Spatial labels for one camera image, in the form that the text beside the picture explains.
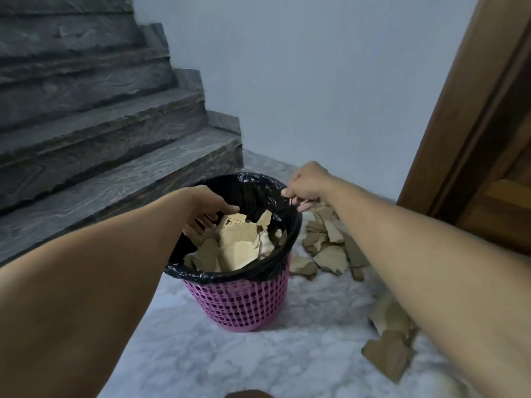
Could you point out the person's left forearm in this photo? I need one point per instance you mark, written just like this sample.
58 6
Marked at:
83 306

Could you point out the grey granite staircase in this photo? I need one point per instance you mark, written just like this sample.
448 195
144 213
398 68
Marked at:
103 161

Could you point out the brown wooden door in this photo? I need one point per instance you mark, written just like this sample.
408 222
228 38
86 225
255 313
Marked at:
477 140

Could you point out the person's right hand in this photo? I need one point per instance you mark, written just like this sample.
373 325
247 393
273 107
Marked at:
309 182

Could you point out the cardboard scraps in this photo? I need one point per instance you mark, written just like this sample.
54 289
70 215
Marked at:
236 248

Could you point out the black plastic bag liner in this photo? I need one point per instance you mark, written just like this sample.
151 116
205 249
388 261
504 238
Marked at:
249 190

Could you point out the person's right forearm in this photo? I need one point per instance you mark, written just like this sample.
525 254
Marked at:
435 286

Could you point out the person's knee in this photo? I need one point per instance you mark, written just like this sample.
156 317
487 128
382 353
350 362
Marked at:
249 394

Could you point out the person's left hand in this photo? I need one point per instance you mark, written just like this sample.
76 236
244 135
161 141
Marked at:
205 203

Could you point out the pink bin with black liner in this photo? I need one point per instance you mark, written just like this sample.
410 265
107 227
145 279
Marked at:
240 302

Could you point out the pile of brown paper pieces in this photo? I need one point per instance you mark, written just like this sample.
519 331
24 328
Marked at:
332 256

